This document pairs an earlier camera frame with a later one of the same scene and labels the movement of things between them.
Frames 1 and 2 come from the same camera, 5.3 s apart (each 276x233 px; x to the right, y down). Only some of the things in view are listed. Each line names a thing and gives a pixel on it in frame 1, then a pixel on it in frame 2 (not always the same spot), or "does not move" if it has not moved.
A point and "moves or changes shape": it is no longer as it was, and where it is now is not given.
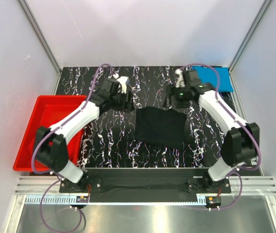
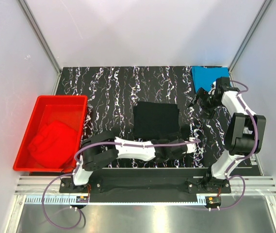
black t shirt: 163,127 moves or changes shape
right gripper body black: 181,99 -> 208,101
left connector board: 82,199 does not move
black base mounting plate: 145,185 does not move
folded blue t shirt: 207,74 does not move
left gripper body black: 122,105 -> 171,138
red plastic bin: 48,110 does not move
